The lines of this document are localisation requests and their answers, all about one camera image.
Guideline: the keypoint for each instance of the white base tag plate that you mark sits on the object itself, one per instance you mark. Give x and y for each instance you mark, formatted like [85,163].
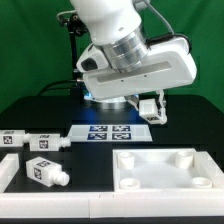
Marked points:
[110,133]

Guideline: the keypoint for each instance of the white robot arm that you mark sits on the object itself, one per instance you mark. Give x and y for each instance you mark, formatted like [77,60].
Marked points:
[121,61]

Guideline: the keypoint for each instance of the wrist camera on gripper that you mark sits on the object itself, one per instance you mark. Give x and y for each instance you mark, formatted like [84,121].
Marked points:
[92,59]

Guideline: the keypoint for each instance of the white U-shaped fence frame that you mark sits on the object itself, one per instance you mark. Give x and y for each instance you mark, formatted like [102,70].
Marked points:
[154,203]

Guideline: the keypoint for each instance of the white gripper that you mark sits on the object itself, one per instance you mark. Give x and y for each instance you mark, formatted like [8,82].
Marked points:
[167,65]

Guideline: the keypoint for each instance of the white square tabletop part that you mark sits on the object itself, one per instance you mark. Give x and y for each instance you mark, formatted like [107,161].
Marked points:
[155,169]

